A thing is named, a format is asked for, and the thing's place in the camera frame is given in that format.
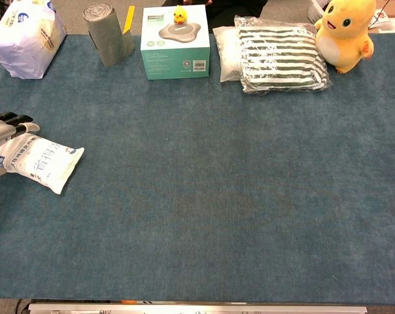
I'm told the striped cloth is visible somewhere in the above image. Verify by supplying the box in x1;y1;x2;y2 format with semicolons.
233;15;334;96

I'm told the yellow flat strip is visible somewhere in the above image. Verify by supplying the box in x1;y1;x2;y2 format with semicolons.
122;5;136;35

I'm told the blue felt table cloth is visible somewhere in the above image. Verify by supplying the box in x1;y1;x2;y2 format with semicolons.
0;32;395;300

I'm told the small yellow duck figure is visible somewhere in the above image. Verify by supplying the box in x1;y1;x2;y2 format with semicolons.
173;5;188;26

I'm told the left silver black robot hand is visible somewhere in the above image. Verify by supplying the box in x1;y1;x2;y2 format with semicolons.
0;112;41;179

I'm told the white purple tissue pack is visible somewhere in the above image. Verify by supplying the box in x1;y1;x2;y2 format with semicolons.
0;0;68;80

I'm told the grey rolled bag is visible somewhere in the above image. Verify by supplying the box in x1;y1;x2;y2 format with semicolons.
82;3;135;68

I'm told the aluminium rail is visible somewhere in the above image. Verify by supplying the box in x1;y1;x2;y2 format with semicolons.
27;302;368;314

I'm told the yellow plush toy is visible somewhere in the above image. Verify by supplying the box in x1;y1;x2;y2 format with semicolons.
314;0;377;75

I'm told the white translucent pillow pack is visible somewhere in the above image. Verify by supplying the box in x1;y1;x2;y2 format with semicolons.
212;26;247;83

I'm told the teal white product box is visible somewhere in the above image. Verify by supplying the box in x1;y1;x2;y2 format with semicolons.
140;4;211;80

